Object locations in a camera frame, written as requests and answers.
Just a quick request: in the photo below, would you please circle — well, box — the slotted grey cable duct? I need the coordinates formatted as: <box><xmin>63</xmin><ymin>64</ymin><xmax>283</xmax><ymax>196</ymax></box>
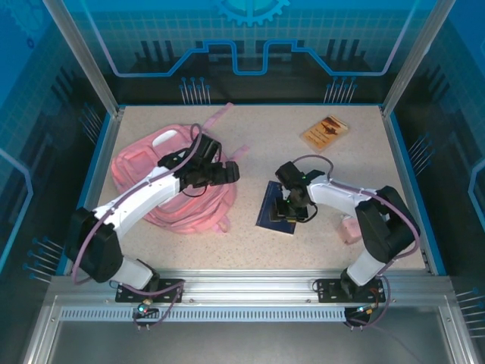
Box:
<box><xmin>59</xmin><ymin>307</ymin><xmax>350</xmax><ymax>323</ymax></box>

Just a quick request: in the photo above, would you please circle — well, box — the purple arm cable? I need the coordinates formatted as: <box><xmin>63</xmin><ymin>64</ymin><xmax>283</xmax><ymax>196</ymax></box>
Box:
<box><xmin>71</xmin><ymin>123</ymin><xmax>202</xmax><ymax>287</ymax></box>
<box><xmin>291</xmin><ymin>154</ymin><xmax>422</xmax><ymax>262</ymax></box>

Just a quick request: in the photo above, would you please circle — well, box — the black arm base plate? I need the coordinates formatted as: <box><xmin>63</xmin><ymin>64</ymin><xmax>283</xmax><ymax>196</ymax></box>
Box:
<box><xmin>314</xmin><ymin>278</ymin><xmax>384</xmax><ymax>304</ymax></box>
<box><xmin>115</xmin><ymin>278</ymin><xmax>186</xmax><ymax>304</ymax></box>

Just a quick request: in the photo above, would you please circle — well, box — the aluminium frame post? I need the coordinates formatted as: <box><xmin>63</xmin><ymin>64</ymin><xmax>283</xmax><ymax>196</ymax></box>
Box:
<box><xmin>380</xmin><ymin>0</ymin><xmax>447</xmax><ymax>118</ymax></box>
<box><xmin>41</xmin><ymin>0</ymin><xmax>127</xmax><ymax>117</ymax></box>

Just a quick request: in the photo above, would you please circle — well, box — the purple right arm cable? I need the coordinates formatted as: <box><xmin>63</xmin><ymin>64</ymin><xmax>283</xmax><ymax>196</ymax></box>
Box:
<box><xmin>291</xmin><ymin>154</ymin><xmax>422</xmax><ymax>262</ymax></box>

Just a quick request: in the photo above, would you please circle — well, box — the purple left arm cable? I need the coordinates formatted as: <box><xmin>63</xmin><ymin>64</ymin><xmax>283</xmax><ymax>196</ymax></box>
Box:
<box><xmin>71</xmin><ymin>123</ymin><xmax>202</xmax><ymax>287</ymax></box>

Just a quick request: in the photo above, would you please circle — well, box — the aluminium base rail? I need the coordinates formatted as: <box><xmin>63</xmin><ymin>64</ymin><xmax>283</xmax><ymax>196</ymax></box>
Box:
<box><xmin>48</xmin><ymin>268</ymin><xmax>454</xmax><ymax>306</ymax></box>

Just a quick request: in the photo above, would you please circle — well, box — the blue table border strip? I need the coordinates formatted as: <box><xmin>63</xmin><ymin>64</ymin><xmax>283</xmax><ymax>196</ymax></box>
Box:
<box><xmin>385</xmin><ymin>109</ymin><xmax>449</xmax><ymax>277</ymax></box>
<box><xmin>63</xmin><ymin>109</ymin><xmax>123</xmax><ymax>276</ymax></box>

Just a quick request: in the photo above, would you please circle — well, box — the dark blue book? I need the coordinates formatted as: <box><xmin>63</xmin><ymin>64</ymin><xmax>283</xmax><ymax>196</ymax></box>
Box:
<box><xmin>255</xmin><ymin>180</ymin><xmax>300</xmax><ymax>237</ymax></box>

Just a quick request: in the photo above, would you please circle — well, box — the brown cover book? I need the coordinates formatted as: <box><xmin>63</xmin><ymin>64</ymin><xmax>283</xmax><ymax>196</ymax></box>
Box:
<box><xmin>299</xmin><ymin>114</ymin><xmax>350</xmax><ymax>153</ymax></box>

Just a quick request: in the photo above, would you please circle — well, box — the small pale box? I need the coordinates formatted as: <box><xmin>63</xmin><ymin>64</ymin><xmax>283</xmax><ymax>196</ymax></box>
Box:
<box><xmin>338</xmin><ymin>214</ymin><xmax>361</xmax><ymax>244</ymax></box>

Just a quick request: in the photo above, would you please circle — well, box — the pink student backpack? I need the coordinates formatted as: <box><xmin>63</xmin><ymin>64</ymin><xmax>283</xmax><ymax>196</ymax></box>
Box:
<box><xmin>111</xmin><ymin>102</ymin><xmax>251</xmax><ymax>235</ymax></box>

